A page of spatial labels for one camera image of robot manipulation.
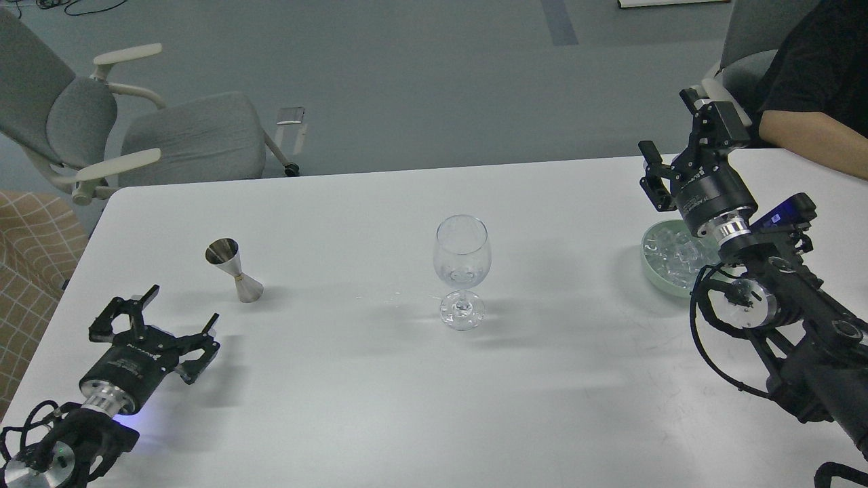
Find person in black shirt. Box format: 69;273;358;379
755;1;867;180

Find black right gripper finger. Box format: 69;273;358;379
638;141;679;212
679;87;751;160

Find green bowl of ice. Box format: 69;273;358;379
639;220;719;298

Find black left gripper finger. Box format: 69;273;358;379
174;313;220;385
89;285;160;343

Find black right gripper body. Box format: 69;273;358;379
671;152;757;237

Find beige checkered cushion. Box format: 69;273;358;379
1;190;89;414

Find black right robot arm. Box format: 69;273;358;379
638;87;867;454

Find clear wine glass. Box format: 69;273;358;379
432;214;491;331

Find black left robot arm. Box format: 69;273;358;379
2;285;220;487

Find steel cocktail jigger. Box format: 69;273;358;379
205;238;264;303

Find grey chair under person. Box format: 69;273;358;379
693;1;819;127

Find grey office chair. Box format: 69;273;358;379
1;9;300;206

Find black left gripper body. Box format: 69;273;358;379
79;325;204;415

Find black floor cables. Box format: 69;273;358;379
0;0;126;20

